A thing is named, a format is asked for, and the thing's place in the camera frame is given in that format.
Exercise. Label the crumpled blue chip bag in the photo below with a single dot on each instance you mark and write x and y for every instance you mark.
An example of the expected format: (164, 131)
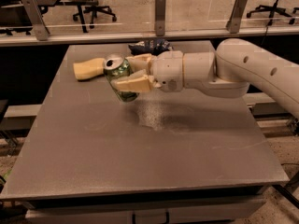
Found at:
(153, 46)

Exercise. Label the left metal bracket post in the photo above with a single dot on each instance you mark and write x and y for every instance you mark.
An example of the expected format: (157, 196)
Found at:
(35, 17)

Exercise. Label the dark desk in background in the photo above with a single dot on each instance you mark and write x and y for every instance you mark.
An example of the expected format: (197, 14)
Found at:
(46, 0)

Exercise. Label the black office chair left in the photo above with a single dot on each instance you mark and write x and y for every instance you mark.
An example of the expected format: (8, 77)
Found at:
(93, 8)

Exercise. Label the metal bracket post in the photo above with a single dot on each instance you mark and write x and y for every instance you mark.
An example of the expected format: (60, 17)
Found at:
(160, 9)
(35, 17)
(234, 23)

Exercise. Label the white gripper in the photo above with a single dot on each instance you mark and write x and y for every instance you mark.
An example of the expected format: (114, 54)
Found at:
(168, 68)

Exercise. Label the metal barrier rail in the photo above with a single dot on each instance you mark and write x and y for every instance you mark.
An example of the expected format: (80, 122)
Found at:
(93, 38)

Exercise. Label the yellow sponge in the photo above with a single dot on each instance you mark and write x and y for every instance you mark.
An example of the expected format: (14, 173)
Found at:
(89, 69)

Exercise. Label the middle metal bracket post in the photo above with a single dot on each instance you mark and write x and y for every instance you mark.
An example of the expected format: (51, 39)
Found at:
(160, 9)

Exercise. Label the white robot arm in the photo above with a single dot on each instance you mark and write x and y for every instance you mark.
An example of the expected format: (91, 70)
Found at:
(226, 71)

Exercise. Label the right metal bracket post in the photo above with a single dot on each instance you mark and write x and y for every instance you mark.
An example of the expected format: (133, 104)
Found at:
(234, 23)

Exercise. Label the green soda can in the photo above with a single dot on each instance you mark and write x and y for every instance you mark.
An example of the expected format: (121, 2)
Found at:
(116, 66)

